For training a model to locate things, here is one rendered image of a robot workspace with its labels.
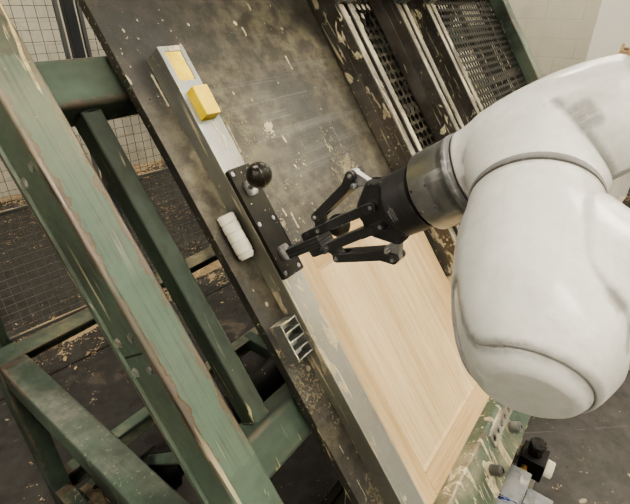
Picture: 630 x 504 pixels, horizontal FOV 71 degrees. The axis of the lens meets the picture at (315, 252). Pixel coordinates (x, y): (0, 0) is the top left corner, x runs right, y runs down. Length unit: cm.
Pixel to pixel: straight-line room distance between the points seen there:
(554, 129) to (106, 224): 50
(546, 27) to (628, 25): 176
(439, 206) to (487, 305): 19
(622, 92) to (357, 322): 61
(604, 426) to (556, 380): 234
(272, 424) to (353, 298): 28
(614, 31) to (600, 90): 441
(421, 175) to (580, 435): 216
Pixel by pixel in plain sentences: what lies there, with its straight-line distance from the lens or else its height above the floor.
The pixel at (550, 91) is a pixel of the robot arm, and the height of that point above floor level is 167.
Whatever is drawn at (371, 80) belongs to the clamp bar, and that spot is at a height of 158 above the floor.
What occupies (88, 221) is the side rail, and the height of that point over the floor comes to 150.
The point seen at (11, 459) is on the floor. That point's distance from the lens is 251.
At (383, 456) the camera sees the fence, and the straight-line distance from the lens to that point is 86.
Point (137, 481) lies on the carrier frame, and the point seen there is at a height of 79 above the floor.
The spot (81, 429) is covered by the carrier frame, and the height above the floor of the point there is 79.
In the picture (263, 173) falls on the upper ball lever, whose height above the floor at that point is 153.
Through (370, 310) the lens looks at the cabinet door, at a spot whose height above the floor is 120.
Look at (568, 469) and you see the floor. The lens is 237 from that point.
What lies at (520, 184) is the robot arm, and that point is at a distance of 34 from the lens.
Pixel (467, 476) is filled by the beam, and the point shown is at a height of 90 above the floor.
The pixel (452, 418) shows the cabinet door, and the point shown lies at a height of 94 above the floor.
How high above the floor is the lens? 173
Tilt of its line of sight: 29 degrees down
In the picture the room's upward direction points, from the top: straight up
